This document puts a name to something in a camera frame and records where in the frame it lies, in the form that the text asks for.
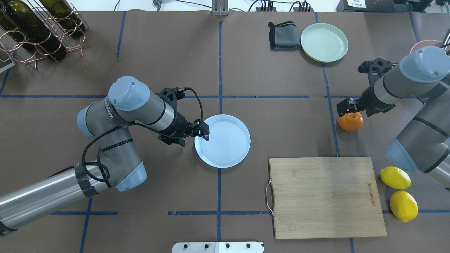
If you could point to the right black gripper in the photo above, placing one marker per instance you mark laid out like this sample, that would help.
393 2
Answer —
366 98

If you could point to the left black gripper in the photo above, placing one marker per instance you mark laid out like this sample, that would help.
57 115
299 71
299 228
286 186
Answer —
179 125

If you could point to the orange fruit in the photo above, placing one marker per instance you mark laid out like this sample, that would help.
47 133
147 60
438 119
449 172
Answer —
351 121

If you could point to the light blue plate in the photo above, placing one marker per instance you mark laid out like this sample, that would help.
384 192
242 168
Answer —
229 142

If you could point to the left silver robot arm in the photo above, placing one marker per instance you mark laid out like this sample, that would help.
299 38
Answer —
111 159

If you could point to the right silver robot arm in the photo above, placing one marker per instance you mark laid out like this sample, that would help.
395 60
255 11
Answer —
423 75

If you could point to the light green plate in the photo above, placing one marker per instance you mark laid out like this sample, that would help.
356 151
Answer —
324 43

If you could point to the yellow lemon upper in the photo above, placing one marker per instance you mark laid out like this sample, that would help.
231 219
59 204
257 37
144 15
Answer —
395 177

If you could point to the yellow lemon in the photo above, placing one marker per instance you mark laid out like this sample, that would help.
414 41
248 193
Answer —
395 177
403 206

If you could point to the dark grey folded cloth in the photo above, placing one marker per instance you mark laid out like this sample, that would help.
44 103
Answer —
284 36

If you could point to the pink bowl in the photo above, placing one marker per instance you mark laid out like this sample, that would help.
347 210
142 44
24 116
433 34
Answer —
424 43

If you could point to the wooden cutting board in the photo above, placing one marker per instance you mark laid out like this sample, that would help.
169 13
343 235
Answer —
325 197

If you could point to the yellow lemon lower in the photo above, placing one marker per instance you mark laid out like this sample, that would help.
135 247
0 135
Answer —
403 206

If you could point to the dark wine bottle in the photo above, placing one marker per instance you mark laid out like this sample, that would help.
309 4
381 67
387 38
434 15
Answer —
23 17
66 16
11 37

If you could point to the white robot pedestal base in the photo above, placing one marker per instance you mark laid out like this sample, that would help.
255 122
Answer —
219 247

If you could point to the aluminium frame post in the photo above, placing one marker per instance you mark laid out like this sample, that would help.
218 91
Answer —
220 8

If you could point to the copper wire bottle rack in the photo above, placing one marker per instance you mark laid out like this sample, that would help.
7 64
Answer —
31 56

